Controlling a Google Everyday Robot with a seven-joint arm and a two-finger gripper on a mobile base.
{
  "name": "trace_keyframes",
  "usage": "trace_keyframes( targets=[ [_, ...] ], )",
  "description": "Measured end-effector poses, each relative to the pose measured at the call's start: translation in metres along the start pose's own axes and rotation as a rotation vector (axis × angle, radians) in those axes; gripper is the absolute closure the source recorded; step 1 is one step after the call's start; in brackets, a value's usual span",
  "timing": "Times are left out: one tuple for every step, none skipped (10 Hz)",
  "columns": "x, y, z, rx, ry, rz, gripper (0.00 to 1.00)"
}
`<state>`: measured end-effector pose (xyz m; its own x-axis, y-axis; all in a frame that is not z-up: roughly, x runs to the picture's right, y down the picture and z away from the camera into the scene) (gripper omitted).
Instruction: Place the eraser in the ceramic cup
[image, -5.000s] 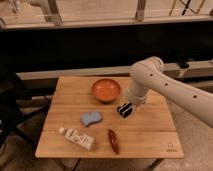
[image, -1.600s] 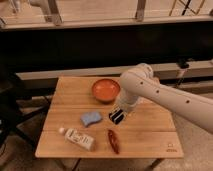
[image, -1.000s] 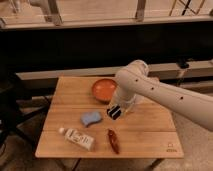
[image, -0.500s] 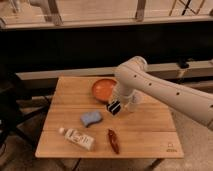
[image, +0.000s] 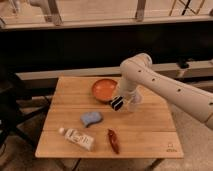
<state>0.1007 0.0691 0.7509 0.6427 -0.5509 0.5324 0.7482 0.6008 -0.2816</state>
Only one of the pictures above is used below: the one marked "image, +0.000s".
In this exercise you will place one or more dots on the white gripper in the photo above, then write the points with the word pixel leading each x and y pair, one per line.
pixel 133 98

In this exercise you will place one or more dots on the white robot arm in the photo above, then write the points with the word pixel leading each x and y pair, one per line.
pixel 137 71

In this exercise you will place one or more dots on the orange ceramic bowl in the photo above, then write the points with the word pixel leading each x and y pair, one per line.
pixel 103 89

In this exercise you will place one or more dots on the red chili pepper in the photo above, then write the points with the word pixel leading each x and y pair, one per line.
pixel 113 141

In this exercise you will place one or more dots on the wooden table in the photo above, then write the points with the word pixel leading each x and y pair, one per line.
pixel 148 132

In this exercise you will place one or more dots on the white tube with cap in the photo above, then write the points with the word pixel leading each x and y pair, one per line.
pixel 81 139

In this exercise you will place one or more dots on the black chair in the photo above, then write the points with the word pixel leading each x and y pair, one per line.
pixel 12 88

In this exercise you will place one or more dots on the metal window railing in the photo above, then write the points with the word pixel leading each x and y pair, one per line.
pixel 32 14

